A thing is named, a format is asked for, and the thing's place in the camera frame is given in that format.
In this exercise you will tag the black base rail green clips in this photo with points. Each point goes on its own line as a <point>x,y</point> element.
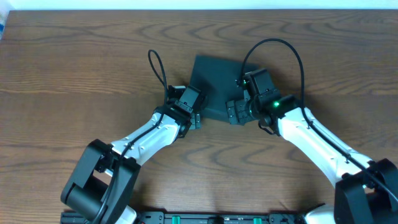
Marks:
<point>189,218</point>

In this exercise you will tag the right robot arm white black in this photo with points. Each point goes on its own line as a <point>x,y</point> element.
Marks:
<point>365,190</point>

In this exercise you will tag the dark green box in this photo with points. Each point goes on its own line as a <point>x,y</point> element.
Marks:
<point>216,79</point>

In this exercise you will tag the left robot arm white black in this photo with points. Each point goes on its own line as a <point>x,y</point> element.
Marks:
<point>101,184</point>

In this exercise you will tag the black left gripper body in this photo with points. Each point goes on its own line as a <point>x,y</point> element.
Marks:
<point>195,120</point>

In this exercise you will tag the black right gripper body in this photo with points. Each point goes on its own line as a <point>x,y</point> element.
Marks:
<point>234,112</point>

